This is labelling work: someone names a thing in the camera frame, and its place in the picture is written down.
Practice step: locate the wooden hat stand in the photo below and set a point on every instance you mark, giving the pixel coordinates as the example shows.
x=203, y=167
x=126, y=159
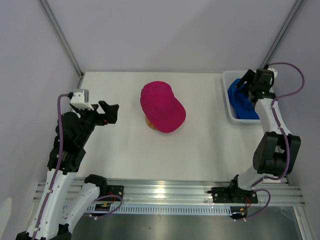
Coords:
x=150, y=124

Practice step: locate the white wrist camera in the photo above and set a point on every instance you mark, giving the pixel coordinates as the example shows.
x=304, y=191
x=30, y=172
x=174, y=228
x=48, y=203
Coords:
x=272, y=69
x=80, y=100

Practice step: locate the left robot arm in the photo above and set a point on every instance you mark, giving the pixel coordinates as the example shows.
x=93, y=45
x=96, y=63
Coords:
x=52, y=221

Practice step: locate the frame post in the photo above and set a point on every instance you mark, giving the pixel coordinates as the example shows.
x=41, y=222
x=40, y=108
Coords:
x=49, y=14
x=284, y=29

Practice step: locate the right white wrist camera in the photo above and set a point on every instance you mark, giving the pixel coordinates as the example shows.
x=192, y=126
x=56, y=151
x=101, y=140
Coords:
x=272, y=69

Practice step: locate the white slotted cable duct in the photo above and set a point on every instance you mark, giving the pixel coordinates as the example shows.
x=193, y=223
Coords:
x=148, y=209

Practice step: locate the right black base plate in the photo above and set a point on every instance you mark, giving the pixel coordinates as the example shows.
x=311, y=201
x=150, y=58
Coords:
x=230, y=195

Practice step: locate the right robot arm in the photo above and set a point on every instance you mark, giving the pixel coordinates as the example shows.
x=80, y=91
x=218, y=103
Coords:
x=277, y=151

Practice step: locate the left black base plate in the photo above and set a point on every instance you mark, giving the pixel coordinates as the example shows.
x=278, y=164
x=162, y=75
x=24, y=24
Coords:
x=116, y=190

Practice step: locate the right frame post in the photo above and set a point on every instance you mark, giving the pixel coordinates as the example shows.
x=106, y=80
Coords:
x=284, y=29

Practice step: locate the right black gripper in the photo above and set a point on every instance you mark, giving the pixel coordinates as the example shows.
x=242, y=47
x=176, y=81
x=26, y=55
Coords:
x=248, y=78

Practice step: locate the left frame post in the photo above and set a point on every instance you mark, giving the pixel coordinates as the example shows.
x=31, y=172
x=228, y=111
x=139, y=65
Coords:
x=49, y=14

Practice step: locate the white plastic basket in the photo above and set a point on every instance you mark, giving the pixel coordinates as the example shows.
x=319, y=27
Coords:
x=228, y=77

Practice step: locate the aluminium mounting rail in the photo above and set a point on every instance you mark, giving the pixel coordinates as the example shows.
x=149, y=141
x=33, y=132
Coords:
x=170, y=192

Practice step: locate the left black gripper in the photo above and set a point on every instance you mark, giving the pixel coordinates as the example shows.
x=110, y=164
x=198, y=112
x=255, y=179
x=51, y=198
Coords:
x=109, y=116

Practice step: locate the blue cap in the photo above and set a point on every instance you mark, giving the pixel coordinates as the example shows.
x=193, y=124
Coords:
x=240, y=102

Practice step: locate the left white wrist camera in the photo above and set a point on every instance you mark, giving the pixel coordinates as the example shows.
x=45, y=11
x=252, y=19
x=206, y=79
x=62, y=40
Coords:
x=80, y=100

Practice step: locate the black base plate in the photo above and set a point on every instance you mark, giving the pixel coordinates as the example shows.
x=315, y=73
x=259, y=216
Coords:
x=116, y=190
x=230, y=195

